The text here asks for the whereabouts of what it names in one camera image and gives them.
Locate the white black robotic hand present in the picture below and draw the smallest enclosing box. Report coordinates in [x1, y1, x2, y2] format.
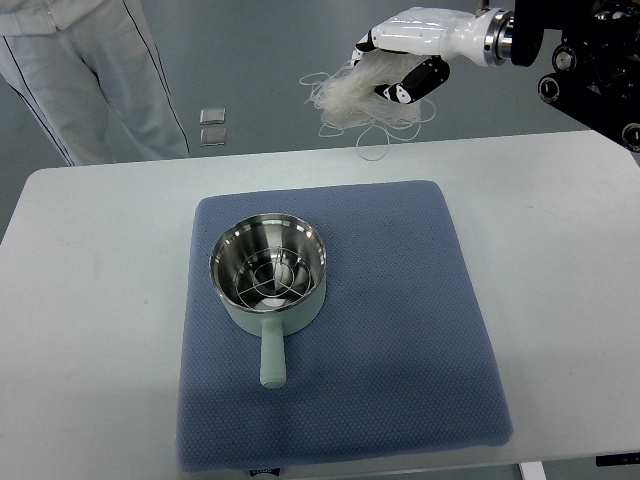
[351, 7, 499, 104]

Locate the white vermicelli nest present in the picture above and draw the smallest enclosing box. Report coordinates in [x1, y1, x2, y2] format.
[299, 50, 436, 162]

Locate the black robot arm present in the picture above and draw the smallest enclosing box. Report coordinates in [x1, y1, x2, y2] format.
[483, 1, 639, 157]

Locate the mint green steel pot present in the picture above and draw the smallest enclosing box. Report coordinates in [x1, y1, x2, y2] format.
[210, 213, 327, 389]

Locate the upper metal floor plate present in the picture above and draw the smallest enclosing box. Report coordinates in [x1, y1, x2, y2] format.
[199, 107, 226, 125]

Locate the metal floor plate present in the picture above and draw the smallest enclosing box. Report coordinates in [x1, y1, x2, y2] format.
[199, 107, 226, 125]
[200, 127, 227, 147]

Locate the lower metal floor plate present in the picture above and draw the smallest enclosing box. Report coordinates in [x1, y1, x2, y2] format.
[200, 127, 227, 147]

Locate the blue quilted mat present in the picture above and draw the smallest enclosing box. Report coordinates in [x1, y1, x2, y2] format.
[177, 181, 513, 472]

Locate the person in grey tracksuit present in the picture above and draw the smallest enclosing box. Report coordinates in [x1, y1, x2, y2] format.
[1, 1, 189, 166]

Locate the white table leg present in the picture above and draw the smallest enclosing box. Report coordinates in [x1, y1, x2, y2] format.
[518, 461, 547, 480]

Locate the wire steaming rack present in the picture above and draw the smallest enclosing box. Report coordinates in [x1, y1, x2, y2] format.
[234, 247, 315, 311]

